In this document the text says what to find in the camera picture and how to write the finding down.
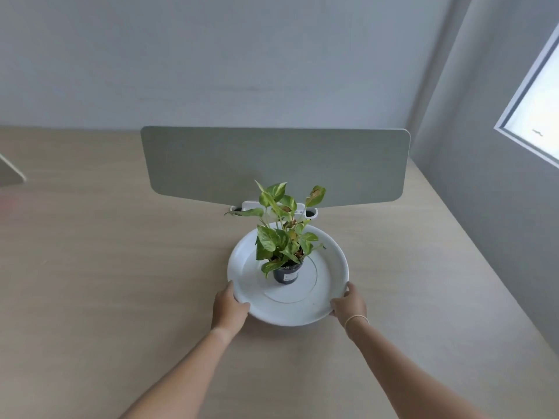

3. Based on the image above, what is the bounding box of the person's right hand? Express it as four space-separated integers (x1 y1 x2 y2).
329 282 368 330

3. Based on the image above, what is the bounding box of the person's left hand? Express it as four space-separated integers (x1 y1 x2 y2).
211 280 251 339

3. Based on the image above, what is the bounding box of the person's right forearm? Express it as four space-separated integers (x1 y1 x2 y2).
345 319 492 419

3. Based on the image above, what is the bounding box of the small black plant pot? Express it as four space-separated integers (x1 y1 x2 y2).
273 259 304 285

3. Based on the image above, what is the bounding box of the person's left forearm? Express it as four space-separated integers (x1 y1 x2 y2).
117 328 238 419

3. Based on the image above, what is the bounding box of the white framed window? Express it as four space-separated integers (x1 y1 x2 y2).
493 22 559 170

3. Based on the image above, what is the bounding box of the white divider bracket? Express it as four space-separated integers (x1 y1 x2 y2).
230 201 319 221

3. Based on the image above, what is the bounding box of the white round plastic tray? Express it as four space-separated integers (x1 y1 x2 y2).
227 222 350 327

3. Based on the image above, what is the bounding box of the grey desk divider panel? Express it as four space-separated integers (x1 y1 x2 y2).
141 126 411 208

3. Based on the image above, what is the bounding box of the green leafy potted plant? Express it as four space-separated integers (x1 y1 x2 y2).
224 180 327 279

